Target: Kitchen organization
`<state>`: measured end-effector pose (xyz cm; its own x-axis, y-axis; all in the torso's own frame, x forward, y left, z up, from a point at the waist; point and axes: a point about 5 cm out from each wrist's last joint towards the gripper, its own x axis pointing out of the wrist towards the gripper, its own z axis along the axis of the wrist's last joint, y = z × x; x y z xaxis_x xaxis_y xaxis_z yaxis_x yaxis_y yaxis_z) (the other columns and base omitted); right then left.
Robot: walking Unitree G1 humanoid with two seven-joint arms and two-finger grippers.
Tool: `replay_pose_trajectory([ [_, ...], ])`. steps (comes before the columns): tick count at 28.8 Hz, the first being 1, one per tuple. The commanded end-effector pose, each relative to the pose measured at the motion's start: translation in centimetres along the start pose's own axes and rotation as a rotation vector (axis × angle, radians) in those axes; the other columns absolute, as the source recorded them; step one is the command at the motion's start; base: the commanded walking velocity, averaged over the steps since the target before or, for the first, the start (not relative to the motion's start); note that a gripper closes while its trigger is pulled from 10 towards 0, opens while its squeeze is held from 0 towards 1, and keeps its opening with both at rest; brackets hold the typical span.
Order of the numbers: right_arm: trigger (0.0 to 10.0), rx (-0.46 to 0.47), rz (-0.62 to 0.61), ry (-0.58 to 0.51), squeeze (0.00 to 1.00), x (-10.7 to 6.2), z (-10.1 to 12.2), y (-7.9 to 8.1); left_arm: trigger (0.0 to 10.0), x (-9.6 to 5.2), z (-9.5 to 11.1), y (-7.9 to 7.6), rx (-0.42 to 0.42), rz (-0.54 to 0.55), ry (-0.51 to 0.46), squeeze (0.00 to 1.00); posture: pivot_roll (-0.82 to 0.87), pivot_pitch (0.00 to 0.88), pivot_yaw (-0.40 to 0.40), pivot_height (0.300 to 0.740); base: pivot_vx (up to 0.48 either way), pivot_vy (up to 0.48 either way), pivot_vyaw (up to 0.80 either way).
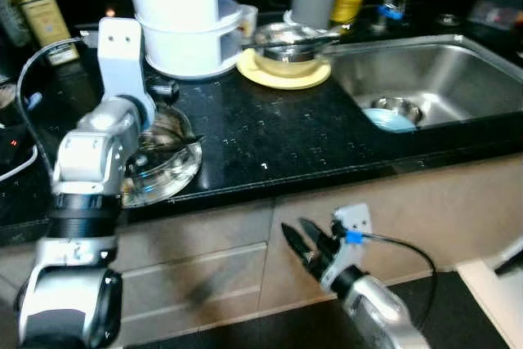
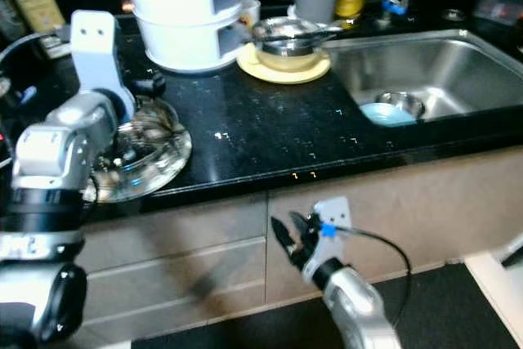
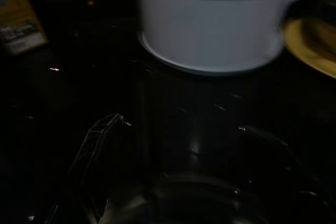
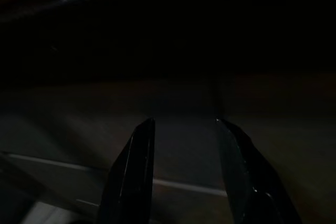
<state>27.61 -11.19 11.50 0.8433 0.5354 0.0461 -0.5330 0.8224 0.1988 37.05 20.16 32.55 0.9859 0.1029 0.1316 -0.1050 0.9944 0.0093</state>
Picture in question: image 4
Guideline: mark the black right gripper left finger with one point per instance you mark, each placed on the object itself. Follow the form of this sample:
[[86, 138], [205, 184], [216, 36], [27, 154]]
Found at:
[[131, 182]]

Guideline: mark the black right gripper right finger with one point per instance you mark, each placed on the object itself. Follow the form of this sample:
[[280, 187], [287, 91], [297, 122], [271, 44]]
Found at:
[[249, 182]]

